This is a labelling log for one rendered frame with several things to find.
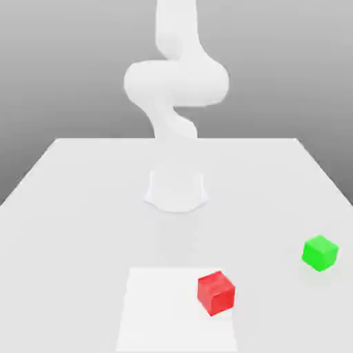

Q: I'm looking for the small red cube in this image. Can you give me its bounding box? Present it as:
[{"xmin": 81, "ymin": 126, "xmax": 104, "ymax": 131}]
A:
[{"xmin": 196, "ymin": 270, "xmax": 236, "ymax": 317}]

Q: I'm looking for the small green cube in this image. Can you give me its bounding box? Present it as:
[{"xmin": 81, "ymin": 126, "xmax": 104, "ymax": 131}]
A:
[{"xmin": 301, "ymin": 234, "xmax": 339, "ymax": 273}]

